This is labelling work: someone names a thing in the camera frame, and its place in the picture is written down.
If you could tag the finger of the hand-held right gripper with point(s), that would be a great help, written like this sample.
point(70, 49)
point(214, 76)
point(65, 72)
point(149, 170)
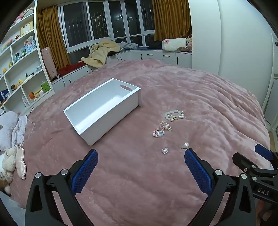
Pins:
point(243, 162)
point(263, 152)

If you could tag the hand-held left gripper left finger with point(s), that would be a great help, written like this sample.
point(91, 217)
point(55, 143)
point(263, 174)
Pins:
point(84, 171)

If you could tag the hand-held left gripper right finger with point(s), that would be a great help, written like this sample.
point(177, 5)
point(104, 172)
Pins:
point(197, 171)

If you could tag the silver star earring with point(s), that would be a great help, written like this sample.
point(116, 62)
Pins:
point(165, 150)

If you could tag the white storage box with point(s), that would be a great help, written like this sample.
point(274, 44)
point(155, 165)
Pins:
point(97, 113)

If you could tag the pink sleep mask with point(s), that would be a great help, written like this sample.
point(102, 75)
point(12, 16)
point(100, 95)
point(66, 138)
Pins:
point(20, 160)

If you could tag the lilac quilt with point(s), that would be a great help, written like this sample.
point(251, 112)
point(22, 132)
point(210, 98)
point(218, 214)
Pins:
point(20, 130)

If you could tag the beige plush toy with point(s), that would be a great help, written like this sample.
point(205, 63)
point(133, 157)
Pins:
point(7, 163)

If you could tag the pink fleece blanket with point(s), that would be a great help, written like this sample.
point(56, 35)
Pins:
point(195, 91)

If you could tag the lilac pillow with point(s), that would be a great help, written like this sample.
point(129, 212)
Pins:
point(7, 130)

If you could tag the red cloth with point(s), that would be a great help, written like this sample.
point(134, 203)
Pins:
point(69, 68)

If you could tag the brown orange plush toy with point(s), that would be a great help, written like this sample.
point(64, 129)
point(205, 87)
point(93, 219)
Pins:
point(14, 87)

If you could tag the yellow plush toy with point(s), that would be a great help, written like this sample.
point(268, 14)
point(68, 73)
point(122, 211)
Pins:
point(20, 82)

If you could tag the blue card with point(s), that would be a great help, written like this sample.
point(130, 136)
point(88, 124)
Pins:
point(4, 94)

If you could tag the pink heater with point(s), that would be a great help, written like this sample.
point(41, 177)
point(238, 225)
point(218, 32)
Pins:
point(49, 63)

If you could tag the beige fleece robe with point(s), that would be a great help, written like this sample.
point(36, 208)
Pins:
point(100, 54)

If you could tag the white wardrobe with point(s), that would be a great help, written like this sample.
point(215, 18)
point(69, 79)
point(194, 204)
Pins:
point(228, 39)

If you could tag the white bookshelf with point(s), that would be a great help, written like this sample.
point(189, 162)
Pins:
point(41, 56)

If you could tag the white window seat cabinets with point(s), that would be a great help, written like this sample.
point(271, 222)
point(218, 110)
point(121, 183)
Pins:
point(152, 56)

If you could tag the plush toys on window seat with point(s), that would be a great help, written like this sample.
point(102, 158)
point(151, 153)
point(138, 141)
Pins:
point(189, 43)

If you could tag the white floral bolster pillow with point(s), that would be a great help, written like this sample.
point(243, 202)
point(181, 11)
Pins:
point(173, 44)

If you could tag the grey-blue cloth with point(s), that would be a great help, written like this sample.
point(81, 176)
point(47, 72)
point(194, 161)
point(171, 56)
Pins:
point(129, 46)

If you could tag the teal figurine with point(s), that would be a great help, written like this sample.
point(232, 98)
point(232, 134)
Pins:
point(23, 53)

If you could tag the mustard curtain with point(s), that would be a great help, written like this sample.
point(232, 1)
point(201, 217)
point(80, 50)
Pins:
point(171, 19)
point(50, 39)

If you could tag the bay window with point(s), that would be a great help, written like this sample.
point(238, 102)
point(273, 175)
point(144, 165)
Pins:
point(97, 19)

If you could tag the yellow picture frame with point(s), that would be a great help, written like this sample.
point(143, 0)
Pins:
point(27, 28)

